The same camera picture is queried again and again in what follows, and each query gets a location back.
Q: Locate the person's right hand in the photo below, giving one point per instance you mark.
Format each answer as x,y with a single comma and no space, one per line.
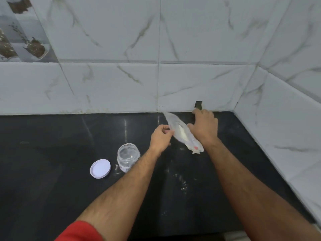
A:
205,125

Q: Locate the person's left hand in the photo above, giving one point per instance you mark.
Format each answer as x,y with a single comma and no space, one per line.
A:
158,139

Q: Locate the person's right fingers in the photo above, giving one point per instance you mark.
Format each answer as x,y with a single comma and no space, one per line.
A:
194,120

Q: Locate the person's left thumb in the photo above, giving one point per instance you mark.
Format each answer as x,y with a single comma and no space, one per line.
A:
169,132

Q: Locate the clear plastic bag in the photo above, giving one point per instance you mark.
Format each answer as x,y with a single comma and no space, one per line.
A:
184,134

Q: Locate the person's left forearm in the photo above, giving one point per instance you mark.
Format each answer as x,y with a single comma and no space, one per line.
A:
117,195

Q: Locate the person's right forearm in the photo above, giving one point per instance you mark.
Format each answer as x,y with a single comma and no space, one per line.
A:
250,195

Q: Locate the white powder in bag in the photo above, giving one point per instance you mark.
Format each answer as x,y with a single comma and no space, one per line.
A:
183,134

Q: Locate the clear glass jar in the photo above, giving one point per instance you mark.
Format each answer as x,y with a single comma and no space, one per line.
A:
128,157

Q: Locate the white jar lid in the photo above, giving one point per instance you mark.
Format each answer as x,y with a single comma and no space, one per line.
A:
100,168

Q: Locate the red shirt sleeve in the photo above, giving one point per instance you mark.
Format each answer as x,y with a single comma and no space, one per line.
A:
79,232

